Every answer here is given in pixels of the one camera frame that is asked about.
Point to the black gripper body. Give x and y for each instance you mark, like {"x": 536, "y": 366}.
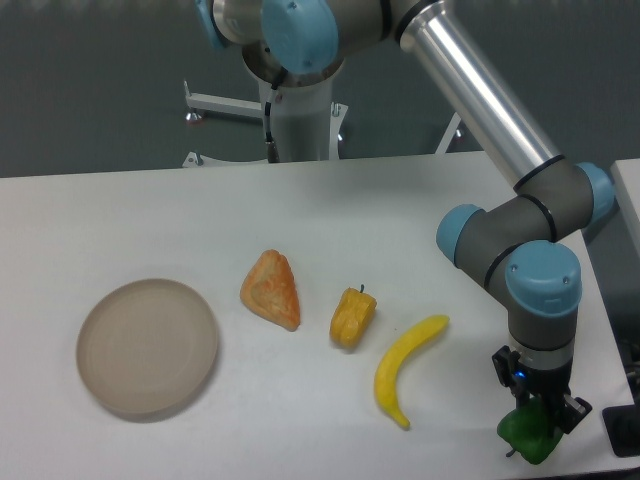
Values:
{"x": 516, "y": 371}

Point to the green toy pepper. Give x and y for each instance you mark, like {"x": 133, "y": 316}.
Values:
{"x": 530, "y": 432}

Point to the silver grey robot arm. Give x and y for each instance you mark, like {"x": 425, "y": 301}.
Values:
{"x": 515, "y": 251}

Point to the yellow orange toy pepper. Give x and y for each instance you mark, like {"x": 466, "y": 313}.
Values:
{"x": 352, "y": 317}

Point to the black device at right edge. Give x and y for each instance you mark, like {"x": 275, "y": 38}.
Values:
{"x": 622, "y": 422}

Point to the yellow toy banana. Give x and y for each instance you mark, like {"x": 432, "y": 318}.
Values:
{"x": 392, "y": 362}

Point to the orange toy pastry wedge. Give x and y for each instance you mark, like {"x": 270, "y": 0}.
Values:
{"x": 269, "y": 291}

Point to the beige round plate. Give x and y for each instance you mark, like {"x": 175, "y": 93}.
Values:
{"x": 147, "y": 349}

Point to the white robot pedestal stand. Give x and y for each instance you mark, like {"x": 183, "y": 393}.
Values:
{"x": 376, "y": 103}

